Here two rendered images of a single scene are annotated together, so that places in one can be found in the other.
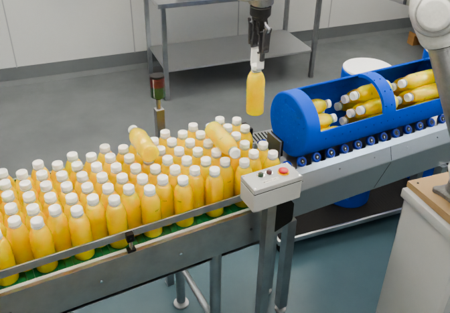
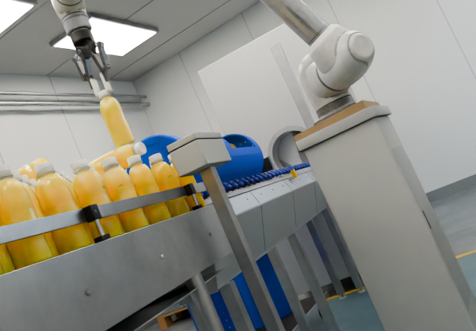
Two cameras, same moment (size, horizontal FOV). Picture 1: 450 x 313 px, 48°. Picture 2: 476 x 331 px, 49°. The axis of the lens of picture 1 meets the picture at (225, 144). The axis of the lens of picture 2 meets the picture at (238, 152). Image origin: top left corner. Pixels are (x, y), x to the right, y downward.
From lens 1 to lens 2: 1.59 m
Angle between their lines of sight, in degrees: 56
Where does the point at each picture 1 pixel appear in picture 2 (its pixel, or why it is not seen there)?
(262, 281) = (265, 295)
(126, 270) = (112, 276)
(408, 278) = (368, 216)
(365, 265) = not seen: outside the picture
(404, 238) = (333, 186)
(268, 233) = (231, 214)
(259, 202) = (205, 149)
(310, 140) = not seen: hidden behind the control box
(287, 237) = (239, 307)
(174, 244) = (148, 237)
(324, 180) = not seen: hidden behind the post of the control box
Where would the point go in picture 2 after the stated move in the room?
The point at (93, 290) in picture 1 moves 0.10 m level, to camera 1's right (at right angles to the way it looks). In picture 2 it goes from (83, 313) to (129, 291)
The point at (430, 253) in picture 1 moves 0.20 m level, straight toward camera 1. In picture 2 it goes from (361, 160) to (386, 149)
